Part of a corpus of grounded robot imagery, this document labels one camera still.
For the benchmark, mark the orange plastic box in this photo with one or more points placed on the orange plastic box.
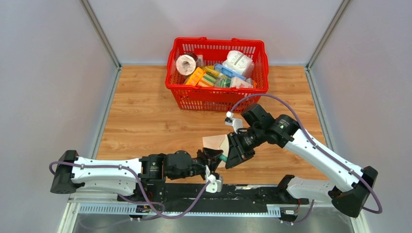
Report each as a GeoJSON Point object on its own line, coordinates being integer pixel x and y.
{"type": "Point", "coordinates": [195, 77]}

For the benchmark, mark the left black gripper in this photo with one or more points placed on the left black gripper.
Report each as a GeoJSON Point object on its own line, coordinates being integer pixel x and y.
{"type": "Point", "coordinates": [209, 157]}

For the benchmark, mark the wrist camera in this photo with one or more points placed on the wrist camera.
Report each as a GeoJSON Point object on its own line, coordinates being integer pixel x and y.
{"type": "Point", "coordinates": [214, 182]}
{"type": "Point", "coordinates": [235, 123]}

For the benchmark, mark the cream paper envelope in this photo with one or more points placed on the cream paper envelope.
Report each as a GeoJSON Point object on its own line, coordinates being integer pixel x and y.
{"type": "Point", "coordinates": [217, 142]}

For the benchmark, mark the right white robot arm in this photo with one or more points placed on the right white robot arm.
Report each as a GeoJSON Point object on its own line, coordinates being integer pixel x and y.
{"type": "Point", "coordinates": [348, 185]}

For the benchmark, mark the white small box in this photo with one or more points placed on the white small box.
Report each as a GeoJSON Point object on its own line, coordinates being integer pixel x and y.
{"type": "Point", "coordinates": [238, 83]}

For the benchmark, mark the green yellow sponge pack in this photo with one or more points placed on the green yellow sponge pack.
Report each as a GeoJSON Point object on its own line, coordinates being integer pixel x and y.
{"type": "Point", "coordinates": [207, 80]}

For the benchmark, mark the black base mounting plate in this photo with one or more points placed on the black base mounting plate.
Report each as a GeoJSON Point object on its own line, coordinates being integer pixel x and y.
{"type": "Point", "coordinates": [233, 198]}

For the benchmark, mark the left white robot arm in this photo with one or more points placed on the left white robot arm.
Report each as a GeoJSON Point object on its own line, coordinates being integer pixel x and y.
{"type": "Point", "coordinates": [127, 177]}

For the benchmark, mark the green white glue stick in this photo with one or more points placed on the green white glue stick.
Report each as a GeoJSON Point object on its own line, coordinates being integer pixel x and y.
{"type": "Point", "coordinates": [223, 158]}

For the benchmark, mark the red plastic shopping basket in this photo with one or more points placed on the red plastic shopping basket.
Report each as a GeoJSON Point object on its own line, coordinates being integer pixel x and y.
{"type": "Point", "coordinates": [215, 51]}

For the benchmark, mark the wrapped white tissue pack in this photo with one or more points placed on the wrapped white tissue pack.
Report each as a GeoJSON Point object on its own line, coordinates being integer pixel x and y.
{"type": "Point", "coordinates": [238, 62]}

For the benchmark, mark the blue plastic package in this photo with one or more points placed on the blue plastic package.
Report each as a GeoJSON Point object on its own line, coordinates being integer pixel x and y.
{"type": "Point", "coordinates": [228, 72]}

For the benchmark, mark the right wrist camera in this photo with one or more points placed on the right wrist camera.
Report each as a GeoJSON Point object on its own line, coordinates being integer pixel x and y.
{"type": "Point", "coordinates": [235, 123]}

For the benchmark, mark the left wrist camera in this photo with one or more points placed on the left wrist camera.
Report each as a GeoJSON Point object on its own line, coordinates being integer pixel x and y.
{"type": "Point", "coordinates": [214, 182]}

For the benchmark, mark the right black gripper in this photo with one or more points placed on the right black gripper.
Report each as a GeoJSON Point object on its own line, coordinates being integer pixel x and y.
{"type": "Point", "coordinates": [237, 153]}

